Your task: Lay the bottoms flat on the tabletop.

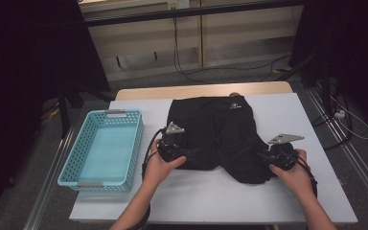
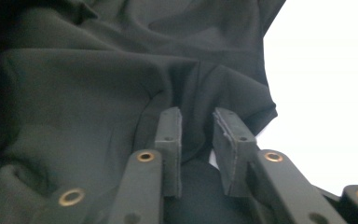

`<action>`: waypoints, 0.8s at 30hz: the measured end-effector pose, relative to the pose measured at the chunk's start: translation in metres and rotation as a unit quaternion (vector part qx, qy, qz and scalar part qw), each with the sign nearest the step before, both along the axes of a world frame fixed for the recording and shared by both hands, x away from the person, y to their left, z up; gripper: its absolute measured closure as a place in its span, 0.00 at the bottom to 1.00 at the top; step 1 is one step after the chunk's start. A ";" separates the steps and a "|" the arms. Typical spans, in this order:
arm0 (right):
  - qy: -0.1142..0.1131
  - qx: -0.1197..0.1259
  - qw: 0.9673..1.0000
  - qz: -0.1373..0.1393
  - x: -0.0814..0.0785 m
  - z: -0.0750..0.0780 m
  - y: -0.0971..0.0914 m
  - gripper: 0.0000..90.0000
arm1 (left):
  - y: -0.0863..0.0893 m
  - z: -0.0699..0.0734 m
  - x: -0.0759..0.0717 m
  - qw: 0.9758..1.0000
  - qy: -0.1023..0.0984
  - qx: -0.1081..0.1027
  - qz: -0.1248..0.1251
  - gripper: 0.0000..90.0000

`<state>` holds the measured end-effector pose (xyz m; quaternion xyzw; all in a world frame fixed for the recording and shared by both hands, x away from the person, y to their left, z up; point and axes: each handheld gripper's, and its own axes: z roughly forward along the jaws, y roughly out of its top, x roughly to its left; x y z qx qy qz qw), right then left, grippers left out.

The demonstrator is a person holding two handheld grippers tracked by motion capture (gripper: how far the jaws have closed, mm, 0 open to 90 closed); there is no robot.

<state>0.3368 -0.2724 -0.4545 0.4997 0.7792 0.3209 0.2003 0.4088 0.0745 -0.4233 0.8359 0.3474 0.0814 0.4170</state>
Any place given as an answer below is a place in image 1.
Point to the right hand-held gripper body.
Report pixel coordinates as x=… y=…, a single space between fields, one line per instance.
x=282 y=156

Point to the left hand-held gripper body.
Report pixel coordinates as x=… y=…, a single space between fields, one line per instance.
x=171 y=150

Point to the black shorts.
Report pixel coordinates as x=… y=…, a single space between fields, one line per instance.
x=220 y=134

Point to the light blue plastic basket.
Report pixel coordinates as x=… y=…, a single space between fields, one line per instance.
x=105 y=153

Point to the person's left hand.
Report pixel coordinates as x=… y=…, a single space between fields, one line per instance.
x=158 y=172

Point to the person's right hand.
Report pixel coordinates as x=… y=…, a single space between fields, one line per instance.
x=298 y=180

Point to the white table cover sheet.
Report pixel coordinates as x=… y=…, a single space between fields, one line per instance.
x=300 y=108

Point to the wooden table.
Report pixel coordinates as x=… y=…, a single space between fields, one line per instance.
x=172 y=92

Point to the white power plug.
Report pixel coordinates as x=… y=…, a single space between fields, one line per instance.
x=340 y=114

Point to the black tripod stand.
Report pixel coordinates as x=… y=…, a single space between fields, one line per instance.
x=325 y=89
x=64 y=121

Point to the beige cabinet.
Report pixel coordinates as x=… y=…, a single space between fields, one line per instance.
x=236 y=32

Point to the black curtain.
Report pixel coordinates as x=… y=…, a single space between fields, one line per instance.
x=364 y=48
x=12 y=64

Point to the black horizontal bar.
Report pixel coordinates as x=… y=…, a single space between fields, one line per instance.
x=188 y=12

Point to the aluminium floor rail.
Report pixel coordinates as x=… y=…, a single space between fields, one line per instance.
x=357 y=159
x=49 y=185

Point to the white wall socket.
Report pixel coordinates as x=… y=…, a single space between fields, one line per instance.
x=182 y=4

